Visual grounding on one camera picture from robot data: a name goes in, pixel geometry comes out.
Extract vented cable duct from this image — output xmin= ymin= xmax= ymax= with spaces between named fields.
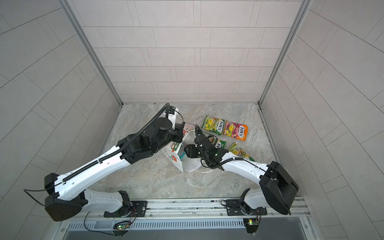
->
xmin=67 ymin=219 xmax=245 ymax=232

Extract right circuit board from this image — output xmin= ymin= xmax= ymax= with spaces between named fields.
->
xmin=243 ymin=219 xmax=260 ymax=234

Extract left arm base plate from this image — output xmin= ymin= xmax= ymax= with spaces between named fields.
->
xmin=103 ymin=201 xmax=148 ymax=218

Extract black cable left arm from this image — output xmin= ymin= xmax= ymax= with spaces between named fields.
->
xmin=23 ymin=187 xmax=133 ymax=237

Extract left circuit board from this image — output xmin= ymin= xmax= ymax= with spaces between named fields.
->
xmin=113 ymin=221 xmax=132 ymax=231

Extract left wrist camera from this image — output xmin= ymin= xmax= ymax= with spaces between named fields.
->
xmin=164 ymin=106 xmax=177 ymax=130

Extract green snack packets in bag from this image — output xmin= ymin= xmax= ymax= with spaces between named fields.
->
xmin=178 ymin=143 xmax=187 ymax=159

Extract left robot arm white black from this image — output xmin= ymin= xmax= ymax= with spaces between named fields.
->
xmin=44 ymin=118 xmax=185 ymax=222

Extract green Fox's candy bag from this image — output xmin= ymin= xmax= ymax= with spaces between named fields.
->
xmin=208 ymin=135 xmax=227 ymax=149
xmin=202 ymin=116 xmax=227 ymax=135
xmin=229 ymin=143 xmax=255 ymax=162

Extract orange Fox's candy bag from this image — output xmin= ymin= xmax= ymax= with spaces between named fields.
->
xmin=224 ymin=122 xmax=248 ymax=141

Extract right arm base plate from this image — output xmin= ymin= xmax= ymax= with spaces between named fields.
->
xmin=220 ymin=199 xmax=268 ymax=217

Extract aluminium mounting rail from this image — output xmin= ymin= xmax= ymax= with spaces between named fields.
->
xmin=58 ymin=196 xmax=310 ymax=221

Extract circuit board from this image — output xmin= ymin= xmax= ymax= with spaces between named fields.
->
xmin=243 ymin=219 xmax=260 ymax=234
xmin=113 ymin=221 xmax=132 ymax=231

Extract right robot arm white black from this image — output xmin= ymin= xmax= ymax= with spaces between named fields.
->
xmin=185 ymin=134 xmax=299 ymax=215

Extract white floral paper bag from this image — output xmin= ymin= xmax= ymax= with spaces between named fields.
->
xmin=162 ymin=125 xmax=202 ymax=173

